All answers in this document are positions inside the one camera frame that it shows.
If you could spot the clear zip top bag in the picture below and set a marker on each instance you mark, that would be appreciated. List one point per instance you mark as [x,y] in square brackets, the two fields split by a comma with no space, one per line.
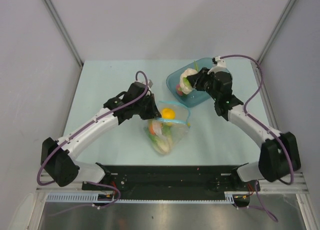
[176,128]

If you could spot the yellow fake lemon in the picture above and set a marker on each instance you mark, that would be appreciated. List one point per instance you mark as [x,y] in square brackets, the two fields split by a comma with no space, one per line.
[168,113]

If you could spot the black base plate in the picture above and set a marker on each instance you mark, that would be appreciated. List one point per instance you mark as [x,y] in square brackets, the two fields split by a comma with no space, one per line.
[175,181]

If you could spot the aluminium frame rail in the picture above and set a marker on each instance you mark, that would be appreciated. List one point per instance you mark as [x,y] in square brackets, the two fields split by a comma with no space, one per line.
[298,187]

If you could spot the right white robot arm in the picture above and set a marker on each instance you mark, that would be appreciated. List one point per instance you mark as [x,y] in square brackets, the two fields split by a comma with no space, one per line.
[279,154]

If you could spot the orange fake carrot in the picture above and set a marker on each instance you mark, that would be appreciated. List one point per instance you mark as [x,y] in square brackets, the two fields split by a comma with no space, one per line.
[151,129]

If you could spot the green fake lettuce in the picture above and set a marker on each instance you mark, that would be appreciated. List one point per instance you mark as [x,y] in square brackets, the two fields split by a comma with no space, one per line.
[162,146]

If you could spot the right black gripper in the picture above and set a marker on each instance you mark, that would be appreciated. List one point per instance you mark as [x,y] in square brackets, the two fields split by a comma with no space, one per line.
[198,79]

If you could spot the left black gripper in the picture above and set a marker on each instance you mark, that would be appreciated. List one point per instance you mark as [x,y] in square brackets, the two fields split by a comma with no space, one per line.
[154,113]

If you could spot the red fake pepper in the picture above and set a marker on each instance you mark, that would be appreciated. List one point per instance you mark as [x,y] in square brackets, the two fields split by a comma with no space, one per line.
[179,90]

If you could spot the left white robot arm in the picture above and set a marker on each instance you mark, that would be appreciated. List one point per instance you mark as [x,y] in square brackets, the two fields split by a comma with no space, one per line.
[59,157]

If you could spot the white cable duct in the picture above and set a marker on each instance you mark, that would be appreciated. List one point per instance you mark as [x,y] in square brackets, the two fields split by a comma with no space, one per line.
[101,199]

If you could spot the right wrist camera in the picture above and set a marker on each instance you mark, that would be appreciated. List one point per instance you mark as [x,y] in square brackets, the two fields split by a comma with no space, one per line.
[219,65]

